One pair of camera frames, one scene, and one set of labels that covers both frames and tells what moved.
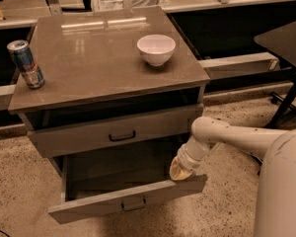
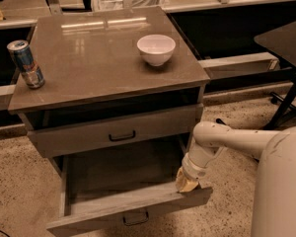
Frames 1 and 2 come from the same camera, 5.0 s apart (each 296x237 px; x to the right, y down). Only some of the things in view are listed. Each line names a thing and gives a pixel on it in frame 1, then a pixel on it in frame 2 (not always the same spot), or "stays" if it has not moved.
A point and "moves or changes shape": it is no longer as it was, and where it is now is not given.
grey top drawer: [160, 126] stays
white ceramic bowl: [157, 49] stays
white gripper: [188, 162] to [192, 170]
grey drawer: [100, 182] moves or changes shape
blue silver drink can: [25, 61] stays
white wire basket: [142, 0] stays
